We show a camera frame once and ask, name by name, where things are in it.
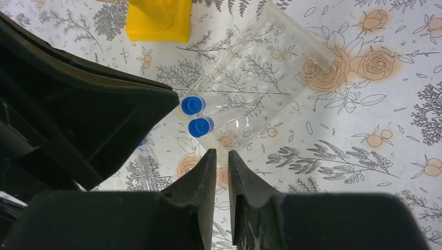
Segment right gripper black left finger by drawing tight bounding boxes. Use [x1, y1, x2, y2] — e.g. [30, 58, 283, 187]
[2, 149, 217, 249]

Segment test tube blue cap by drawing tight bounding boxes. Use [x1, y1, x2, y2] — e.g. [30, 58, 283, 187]
[135, 139, 157, 191]
[188, 116, 267, 138]
[180, 95, 264, 116]

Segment yellow test tube rack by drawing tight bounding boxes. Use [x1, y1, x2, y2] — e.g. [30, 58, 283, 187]
[98, 0, 193, 43]

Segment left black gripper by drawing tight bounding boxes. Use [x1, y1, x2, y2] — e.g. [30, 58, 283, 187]
[0, 10, 180, 229]

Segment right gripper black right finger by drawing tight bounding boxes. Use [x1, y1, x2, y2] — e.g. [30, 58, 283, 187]
[228, 151, 428, 249]

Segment floral patterned table mat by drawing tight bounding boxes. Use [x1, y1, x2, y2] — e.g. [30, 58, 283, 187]
[1, 1, 441, 249]

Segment clear plastic tube rack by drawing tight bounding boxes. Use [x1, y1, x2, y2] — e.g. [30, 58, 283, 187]
[183, 2, 335, 151]

